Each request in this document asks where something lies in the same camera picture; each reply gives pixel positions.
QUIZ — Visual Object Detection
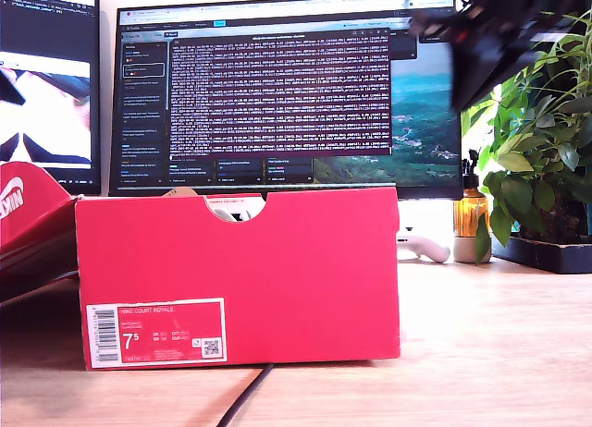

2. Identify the thick black cable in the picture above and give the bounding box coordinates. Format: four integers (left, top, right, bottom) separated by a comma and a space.
216, 362, 275, 427

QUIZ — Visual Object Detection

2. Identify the small cream ceramic pot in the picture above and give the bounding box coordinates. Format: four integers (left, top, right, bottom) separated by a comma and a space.
453, 235, 494, 265

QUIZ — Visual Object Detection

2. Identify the wide black computer monitor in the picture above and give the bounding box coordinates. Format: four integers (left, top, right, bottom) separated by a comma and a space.
108, 0, 465, 201

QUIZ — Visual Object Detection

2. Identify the red cardboard shoebox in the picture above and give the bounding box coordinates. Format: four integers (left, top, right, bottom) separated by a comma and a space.
0, 161, 401, 372

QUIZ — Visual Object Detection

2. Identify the amber glass pump bottle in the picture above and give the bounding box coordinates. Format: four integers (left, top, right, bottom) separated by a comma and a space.
455, 148, 490, 238

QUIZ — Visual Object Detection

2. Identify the white game controller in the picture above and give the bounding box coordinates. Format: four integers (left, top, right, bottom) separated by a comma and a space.
396, 232, 452, 264

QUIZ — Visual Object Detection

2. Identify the green leafy potted plant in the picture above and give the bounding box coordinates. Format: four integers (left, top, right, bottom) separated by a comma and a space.
461, 6, 592, 264

